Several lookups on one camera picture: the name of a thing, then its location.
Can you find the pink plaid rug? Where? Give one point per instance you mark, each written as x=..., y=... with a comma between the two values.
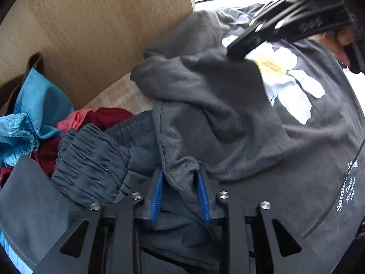
x=122, y=94

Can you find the pink garment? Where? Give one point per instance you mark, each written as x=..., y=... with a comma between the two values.
x=72, y=120

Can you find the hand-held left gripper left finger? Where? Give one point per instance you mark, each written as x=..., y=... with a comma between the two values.
x=156, y=197

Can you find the person's right hand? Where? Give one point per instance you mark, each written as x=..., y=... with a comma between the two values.
x=345, y=37

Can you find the dark brown garment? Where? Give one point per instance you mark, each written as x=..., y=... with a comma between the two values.
x=7, y=100

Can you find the wooden cabinet panel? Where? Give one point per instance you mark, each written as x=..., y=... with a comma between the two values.
x=99, y=34

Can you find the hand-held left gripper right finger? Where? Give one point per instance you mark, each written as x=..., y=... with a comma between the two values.
x=204, y=197

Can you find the dark grey elastic-waist pants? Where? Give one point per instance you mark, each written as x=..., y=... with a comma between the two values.
x=85, y=159

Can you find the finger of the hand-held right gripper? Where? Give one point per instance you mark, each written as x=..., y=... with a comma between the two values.
x=245, y=47
x=271, y=11

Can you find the blue garment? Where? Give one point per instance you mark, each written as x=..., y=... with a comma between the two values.
x=37, y=100

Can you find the dark red garment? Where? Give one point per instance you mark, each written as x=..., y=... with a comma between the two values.
x=111, y=117

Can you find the grey flower-print t-shirt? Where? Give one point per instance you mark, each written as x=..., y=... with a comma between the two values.
x=228, y=105

